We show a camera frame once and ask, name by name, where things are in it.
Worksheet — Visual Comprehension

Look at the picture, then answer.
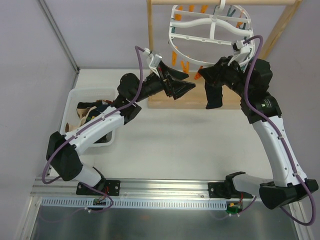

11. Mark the navy santa sock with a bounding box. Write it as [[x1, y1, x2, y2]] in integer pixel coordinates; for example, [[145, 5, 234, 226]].
[[204, 83, 223, 110]]

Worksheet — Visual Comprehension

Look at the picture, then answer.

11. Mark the orange clothespin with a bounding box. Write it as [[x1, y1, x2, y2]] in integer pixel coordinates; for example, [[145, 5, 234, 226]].
[[180, 60, 190, 74], [171, 51, 178, 66], [193, 72, 202, 80]]

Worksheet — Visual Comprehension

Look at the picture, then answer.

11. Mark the white plastic clip hanger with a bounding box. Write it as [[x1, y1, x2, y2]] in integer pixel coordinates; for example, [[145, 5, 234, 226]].
[[168, 1, 256, 67]]

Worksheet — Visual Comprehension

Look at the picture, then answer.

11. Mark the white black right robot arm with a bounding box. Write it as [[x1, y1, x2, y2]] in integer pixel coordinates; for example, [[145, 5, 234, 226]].
[[198, 57, 319, 210]]

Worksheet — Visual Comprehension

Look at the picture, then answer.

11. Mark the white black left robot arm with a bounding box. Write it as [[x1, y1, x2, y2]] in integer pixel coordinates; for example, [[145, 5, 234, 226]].
[[46, 61, 196, 195]]

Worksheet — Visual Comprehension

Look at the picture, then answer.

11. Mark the wooden hanger stand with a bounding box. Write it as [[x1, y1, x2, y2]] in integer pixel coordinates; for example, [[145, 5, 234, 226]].
[[146, 0, 304, 110]]

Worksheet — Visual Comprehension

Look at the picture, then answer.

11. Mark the pile of dark socks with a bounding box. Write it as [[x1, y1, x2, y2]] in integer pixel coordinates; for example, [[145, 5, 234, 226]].
[[76, 99, 113, 119]]

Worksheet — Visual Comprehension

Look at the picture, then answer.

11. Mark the white perforated plastic basket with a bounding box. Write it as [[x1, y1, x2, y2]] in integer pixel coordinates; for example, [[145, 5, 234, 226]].
[[60, 87, 116, 139]]

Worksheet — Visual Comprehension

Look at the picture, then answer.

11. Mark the beige brown sock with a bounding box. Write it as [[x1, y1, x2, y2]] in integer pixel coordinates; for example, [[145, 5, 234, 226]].
[[64, 106, 97, 133]]

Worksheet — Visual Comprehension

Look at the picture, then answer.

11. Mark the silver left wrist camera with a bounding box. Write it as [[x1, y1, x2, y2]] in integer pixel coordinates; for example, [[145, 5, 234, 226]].
[[143, 48, 163, 76]]

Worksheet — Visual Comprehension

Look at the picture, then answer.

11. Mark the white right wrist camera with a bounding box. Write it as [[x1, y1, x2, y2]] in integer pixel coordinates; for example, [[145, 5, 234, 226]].
[[228, 40, 251, 65]]

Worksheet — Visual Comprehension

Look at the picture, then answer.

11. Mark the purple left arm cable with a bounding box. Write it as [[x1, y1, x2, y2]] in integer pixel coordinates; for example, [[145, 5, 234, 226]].
[[41, 45, 151, 213]]

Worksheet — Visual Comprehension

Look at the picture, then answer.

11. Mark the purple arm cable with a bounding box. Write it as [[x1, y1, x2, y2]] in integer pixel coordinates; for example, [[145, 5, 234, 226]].
[[243, 35, 317, 227], [41, 45, 151, 213]]

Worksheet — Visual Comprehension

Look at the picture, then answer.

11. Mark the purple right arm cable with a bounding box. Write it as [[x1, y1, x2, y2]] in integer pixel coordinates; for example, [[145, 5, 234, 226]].
[[243, 35, 317, 227]]

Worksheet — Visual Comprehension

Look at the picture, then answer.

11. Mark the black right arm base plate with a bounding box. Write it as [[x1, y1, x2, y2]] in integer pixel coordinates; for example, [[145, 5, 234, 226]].
[[207, 181, 254, 200]]

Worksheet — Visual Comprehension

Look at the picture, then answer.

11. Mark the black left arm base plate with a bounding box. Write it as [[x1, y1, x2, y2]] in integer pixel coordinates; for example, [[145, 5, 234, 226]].
[[76, 178, 121, 196]]

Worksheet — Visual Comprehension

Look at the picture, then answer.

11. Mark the white slotted cable duct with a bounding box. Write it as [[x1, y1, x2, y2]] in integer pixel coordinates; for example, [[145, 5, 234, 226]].
[[41, 197, 227, 211]]

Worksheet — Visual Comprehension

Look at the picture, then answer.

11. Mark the aluminium mounting rail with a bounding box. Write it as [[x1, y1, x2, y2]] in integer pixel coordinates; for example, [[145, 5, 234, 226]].
[[30, 177, 214, 200]]

